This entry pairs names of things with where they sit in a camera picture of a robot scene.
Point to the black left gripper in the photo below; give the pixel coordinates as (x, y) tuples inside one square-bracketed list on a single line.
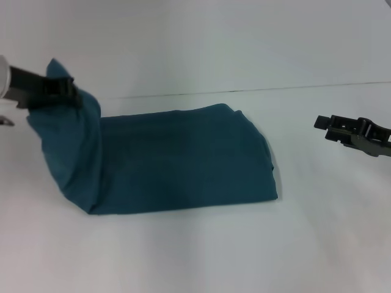
[(30, 87)]

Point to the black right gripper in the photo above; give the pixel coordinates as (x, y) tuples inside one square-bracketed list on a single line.
[(374, 135)]

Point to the blue FREE print T-shirt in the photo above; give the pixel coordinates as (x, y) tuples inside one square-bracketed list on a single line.
[(171, 158)]

